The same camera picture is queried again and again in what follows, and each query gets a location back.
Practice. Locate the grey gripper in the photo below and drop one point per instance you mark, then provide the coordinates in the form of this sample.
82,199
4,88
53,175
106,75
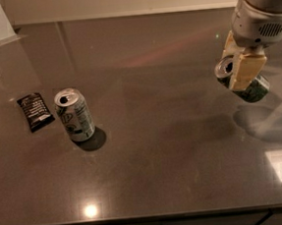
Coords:
256,28

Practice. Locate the green soda can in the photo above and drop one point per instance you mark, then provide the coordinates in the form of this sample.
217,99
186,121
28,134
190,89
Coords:
251,92

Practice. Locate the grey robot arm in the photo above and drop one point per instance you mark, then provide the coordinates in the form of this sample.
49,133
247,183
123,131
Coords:
269,6

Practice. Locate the white soda can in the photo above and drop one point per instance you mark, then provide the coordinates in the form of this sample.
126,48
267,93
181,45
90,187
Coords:
74,114

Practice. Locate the black snack packet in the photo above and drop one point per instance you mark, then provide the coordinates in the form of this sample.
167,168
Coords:
36,112

